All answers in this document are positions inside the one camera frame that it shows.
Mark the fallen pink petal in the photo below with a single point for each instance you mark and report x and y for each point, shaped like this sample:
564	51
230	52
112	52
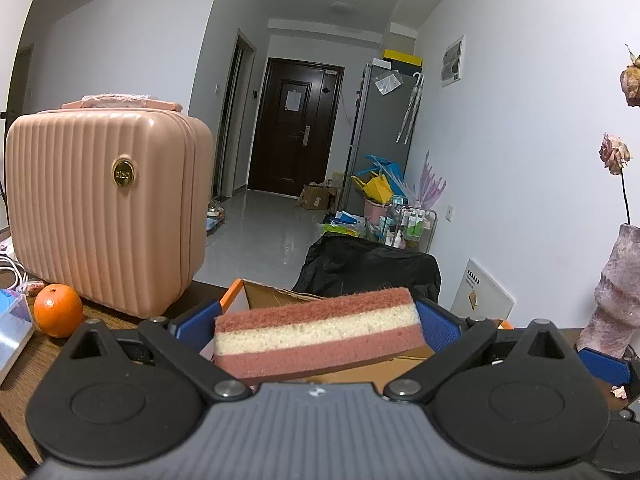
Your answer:
619	391

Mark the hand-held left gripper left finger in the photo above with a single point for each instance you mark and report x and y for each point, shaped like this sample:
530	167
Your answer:
197	322

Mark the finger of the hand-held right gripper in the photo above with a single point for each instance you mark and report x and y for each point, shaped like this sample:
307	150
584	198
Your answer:
625	440
607	369

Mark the blue plastic stool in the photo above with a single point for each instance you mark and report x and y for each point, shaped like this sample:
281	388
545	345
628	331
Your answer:
385	167

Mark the pink bucket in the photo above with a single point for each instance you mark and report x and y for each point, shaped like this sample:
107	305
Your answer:
375	210

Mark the folded clear umbrellas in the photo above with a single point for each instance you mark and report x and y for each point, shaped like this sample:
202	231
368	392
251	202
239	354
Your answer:
411	110

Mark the pink striped sponge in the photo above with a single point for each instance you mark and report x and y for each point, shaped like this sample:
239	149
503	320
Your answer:
320	335

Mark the white flat box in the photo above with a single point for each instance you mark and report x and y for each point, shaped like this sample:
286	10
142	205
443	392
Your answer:
482	292

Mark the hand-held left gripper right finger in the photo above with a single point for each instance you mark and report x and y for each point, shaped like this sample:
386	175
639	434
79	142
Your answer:
442	327

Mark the pink ribbed suitcase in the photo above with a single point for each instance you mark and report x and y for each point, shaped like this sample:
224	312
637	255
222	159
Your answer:
100	210

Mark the white wall outlet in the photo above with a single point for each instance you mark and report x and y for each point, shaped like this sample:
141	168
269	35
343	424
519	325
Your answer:
451	212

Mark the grey refrigerator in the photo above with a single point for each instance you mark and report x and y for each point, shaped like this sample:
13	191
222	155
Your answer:
380	135

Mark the white paper notice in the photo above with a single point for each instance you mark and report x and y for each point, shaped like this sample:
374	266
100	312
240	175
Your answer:
293	101

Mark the dark wooden door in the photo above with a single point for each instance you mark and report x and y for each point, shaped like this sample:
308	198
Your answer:
295	130

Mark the yellow bag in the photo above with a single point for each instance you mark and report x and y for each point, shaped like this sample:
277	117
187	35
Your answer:
375	187

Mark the side door frame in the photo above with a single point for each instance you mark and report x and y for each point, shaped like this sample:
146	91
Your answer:
235	120

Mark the brown cardboard box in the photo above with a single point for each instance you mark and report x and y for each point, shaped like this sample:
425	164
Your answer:
317	197

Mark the white wall panel box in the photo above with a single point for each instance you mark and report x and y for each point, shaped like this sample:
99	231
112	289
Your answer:
452	62

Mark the blue tissue pack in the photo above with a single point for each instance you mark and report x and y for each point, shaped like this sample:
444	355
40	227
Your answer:
12	335

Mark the clear plastic bag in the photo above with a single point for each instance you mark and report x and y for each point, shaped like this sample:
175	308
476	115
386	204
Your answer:
387	83

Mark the round ceiling lamp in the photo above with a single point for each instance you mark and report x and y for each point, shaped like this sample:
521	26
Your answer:
341	7

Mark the pink textured vase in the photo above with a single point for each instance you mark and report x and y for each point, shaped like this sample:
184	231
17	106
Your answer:
615	300

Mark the orange fruit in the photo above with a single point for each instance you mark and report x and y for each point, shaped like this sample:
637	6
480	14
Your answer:
58	310

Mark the purple feather wall decoration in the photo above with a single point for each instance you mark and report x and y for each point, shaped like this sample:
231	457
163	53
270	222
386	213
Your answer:
432	185

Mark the red cardboard box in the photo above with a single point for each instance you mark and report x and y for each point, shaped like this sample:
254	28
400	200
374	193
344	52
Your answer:
265	296

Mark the yellow and black box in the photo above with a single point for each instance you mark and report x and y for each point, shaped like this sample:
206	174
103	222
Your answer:
402	57

